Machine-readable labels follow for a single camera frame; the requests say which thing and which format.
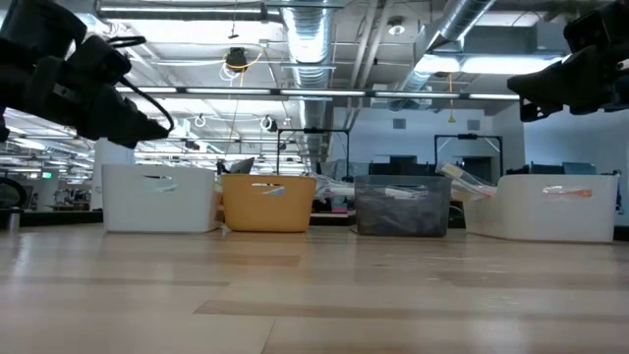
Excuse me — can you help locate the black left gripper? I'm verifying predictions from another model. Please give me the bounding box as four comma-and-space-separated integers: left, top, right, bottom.
0, 53, 172, 150

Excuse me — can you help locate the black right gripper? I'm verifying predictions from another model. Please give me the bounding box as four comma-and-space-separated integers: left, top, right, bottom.
505, 0, 629, 124

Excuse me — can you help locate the purple white toothbrush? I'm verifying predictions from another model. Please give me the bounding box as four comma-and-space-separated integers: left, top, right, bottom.
382, 185, 431, 201

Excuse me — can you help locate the white column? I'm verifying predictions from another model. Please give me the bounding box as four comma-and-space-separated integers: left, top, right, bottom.
91, 137, 137, 210

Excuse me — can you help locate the ceiling light panel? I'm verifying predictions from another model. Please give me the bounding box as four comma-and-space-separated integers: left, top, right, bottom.
415, 52, 564, 76

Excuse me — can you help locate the computer monitor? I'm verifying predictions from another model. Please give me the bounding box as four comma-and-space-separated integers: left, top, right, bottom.
561, 160, 599, 176

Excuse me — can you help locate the white plastic bin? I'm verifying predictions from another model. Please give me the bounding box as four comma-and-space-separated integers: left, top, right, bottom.
461, 173, 619, 244
101, 163, 218, 234

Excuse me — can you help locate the yellow hanging pendant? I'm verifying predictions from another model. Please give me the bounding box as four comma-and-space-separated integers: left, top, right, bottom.
445, 72, 456, 124

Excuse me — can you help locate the grey tilted monitor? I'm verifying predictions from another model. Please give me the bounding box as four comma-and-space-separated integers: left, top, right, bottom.
228, 155, 257, 174

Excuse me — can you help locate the black round hoop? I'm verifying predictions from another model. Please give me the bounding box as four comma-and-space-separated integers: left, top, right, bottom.
0, 176, 29, 211

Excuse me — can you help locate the yellow plastic bin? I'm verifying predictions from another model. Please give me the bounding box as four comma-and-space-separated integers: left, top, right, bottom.
220, 173, 318, 233

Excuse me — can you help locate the grey translucent plastic bin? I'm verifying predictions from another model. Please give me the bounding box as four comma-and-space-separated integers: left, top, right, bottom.
353, 174, 453, 238

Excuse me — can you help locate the LED light bar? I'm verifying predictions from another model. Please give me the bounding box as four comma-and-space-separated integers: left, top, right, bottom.
115, 86, 522, 102

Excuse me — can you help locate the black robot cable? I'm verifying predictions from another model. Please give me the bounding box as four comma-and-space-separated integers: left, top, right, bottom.
105, 34, 177, 134

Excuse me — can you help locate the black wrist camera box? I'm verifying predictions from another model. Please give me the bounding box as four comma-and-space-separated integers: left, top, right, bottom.
562, 7, 621, 56
66, 34, 134, 89

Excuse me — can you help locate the black station frame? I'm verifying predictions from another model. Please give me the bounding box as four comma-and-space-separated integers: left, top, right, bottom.
276, 127, 351, 176
433, 132, 504, 178

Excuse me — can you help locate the smooth silver ceiling duct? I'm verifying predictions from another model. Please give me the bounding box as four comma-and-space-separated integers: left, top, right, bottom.
392, 0, 496, 107

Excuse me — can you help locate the black cord reel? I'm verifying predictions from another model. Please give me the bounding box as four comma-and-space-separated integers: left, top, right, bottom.
224, 46, 250, 74

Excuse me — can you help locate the corrugated silver ceiling duct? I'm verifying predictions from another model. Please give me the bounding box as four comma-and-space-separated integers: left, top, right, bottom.
280, 0, 341, 171

